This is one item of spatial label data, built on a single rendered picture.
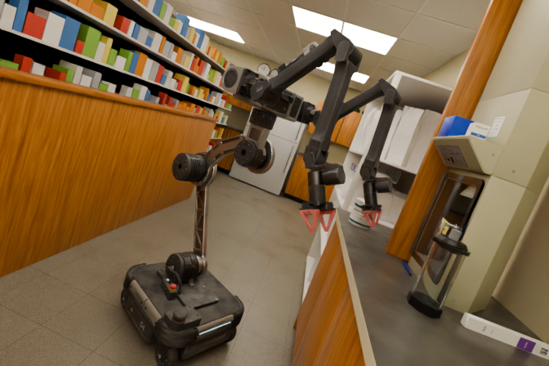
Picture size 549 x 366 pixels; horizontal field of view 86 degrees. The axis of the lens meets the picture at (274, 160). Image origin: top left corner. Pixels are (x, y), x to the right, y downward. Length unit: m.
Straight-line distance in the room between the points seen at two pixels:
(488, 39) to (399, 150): 1.05
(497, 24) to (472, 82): 0.26
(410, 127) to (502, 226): 1.32
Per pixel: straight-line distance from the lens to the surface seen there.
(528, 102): 1.26
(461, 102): 1.57
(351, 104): 1.59
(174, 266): 1.95
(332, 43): 1.13
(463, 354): 1.02
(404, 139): 2.42
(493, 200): 1.22
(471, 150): 1.19
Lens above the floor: 1.32
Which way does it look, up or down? 6 degrees down
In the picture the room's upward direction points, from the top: 20 degrees clockwise
